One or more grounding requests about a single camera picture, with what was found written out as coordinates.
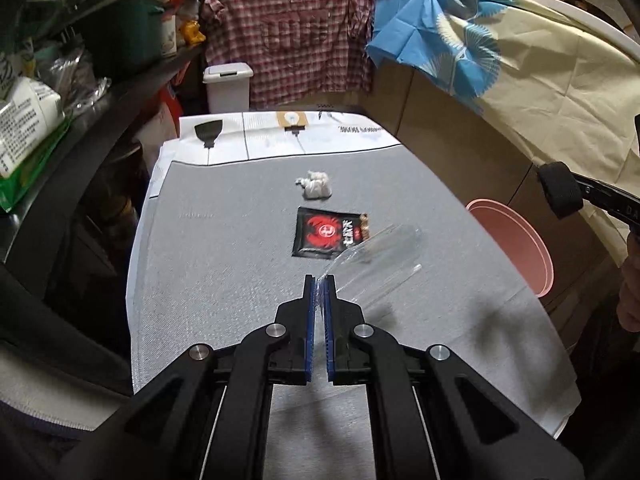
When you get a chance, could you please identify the green storage box white lid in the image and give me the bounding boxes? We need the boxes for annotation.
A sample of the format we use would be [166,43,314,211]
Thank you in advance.
[75,0,171,79]

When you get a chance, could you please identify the yellow figurine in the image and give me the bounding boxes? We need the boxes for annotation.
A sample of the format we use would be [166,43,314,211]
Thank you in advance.
[181,20,206,46]

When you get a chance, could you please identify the green white rice bag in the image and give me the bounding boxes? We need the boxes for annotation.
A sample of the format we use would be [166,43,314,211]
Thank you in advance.
[0,75,74,214]

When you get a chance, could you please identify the clear plastic bag dark contents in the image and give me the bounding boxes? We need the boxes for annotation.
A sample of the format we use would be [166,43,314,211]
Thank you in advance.
[45,50,112,112]

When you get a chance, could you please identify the labelled jar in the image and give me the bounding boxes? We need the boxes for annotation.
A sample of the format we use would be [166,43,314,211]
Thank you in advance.
[160,10,180,59]

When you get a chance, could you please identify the pink plastic basin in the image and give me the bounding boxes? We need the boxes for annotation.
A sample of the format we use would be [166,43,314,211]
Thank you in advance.
[465,198,555,297]

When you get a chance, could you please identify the black red packet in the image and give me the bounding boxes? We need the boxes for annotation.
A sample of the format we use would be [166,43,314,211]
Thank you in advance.
[291,206,371,260]

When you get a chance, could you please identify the white lidded bin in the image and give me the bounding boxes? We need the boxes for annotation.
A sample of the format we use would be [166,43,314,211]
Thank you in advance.
[202,62,254,115]

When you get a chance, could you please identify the person's right hand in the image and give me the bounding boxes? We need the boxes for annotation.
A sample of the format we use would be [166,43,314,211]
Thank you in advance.
[616,232,640,334]

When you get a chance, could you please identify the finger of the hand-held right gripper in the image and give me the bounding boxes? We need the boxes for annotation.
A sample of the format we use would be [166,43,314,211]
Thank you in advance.
[537,161,622,220]

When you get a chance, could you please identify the black grey chair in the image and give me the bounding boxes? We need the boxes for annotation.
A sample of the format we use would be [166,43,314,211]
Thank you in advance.
[0,260,137,480]

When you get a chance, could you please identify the red plaid shirt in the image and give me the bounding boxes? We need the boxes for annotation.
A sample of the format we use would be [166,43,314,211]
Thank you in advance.
[202,0,377,109]

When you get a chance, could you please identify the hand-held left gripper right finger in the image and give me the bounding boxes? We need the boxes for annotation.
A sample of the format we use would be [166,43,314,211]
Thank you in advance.
[323,274,586,480]

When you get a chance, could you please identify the white tissue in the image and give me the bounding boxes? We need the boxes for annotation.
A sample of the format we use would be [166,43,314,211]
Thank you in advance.
[294,170,333,200]

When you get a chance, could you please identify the plain blue cloth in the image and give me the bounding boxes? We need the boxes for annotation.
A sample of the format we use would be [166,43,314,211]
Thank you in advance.
[365,0,453,69]

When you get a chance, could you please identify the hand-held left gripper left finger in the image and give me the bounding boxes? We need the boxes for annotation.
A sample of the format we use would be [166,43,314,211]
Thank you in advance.
[60,275,321,480]

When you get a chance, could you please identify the cream blue floral curtain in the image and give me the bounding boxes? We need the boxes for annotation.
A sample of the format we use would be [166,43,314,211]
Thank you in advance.
[425,0,640,246]

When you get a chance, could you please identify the black shelf rack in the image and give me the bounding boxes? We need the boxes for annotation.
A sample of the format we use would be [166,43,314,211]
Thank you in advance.
[0,0,212,396]

